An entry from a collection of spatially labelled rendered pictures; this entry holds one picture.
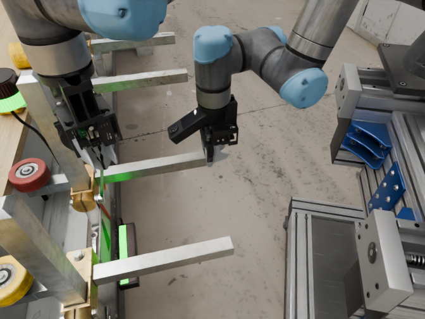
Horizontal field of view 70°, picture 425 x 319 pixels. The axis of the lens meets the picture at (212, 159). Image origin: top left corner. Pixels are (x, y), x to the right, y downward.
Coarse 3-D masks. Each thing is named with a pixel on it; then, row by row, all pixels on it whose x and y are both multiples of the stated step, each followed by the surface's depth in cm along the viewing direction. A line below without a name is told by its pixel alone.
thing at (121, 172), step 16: (144, 160) 77; (160, 160) 77; (176, 160) 77; (192, 160) 77; (64, 176) 73; (96, 176) 73; (112, 176) 74; (128, 176) 76; (144, 176) 77; (32, 192) 72; (48, 192) 73
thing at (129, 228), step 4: (132, 224) 82; (128, 228) 81; (132, 228) 81; (128, 232) 81; (132, 232) 81; (128, 236) 80; (132, 236) 80; (128, 240) 79; (132, 240) 79; (128, 244) 78; (132, 244) 78; (128, 248) 77; (132, 248) 77; (128, 252) 77; (132, 252) 77; (128, 256) 76; (132, 256) 76; (132, 280) 72; (136, 280) 72
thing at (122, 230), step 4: (120, 228) 81; (124, 228) 81; (120, 232) 81; (124, 232) 81; (120, 236) 80; (124, 236) 80; (120, 240) 79; (124, 240) 79; (120, 244) 78; (124, 244) 78; (120, 248) 77; (124, 248) 77; (120, 252) 77; (124, 252) 77; (120, 256) 76; (124, 256) 76; (120, 280) 72; (124, 280) 72
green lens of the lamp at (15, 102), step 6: (12, 96) 49; (18, 96) 50; (0, 102) 49; (6, 102) 49; (12, 102) 50; (18, 102) 50; (24, 102) 51; (0, 108) 49; (6, 108) 50; (12, 108) 50
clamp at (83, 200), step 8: (88, 168) 74; (96, 184) 74; (72, 192) 69; (80, 192) 69; (88, 192) 69; (96, 192) 72; (72, 200) 69; (80, 200) 67; (88, 200) 68; (80, 208) 69; (88, 208) 70
